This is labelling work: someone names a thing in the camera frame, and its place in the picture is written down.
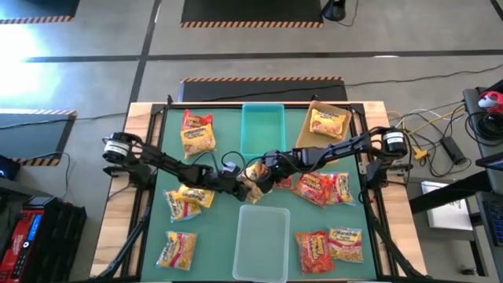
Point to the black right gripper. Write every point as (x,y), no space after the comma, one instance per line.
(277,163)

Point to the beef ramen packet red band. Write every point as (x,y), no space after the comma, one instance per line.
(346,245)

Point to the brown wooden tray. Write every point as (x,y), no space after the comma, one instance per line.
(304,137)

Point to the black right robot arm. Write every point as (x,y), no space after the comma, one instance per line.
(334,151)

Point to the red machine with display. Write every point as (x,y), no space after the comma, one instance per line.
(15,243)

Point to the black desk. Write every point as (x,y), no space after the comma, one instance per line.
(469,98)

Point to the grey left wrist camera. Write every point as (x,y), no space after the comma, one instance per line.
(230,169)

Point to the black keyboard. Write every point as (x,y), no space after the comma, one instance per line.
(496,222)

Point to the black computer with blue lights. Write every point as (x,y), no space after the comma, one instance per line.
(8,167)

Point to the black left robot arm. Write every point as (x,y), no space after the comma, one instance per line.
(169,165)

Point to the yellow creamy chicken ramen packet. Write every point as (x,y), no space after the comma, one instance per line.
(255,171)
(198,141)
(178,210)
(254,195)
(196,195)
(328,123)

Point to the red Saucy Noods packet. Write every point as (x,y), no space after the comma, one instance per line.
(312,188)
(194,119)
(314,253)
(283,183)

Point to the black power brick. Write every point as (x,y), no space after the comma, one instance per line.
(454,150)

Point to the black stand base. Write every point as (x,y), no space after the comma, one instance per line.
(334,9)

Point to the white board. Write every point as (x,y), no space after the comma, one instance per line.
(448,208)

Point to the black floor mat hazard stripes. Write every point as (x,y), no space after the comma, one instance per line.
(251,12)
(31,137)
(35,8)
(259,91)

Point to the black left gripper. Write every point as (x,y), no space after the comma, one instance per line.
(228,182)

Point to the green table mat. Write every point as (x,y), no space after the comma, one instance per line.
(220,236)

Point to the red and white headset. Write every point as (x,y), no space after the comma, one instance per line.
(489,101)

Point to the black aluminium table frame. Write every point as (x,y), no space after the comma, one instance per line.
(157,111)

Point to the ramen packet with red stripe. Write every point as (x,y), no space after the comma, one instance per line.
(177,251)

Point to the teal plastic bin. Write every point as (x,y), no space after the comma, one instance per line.
(262,129)

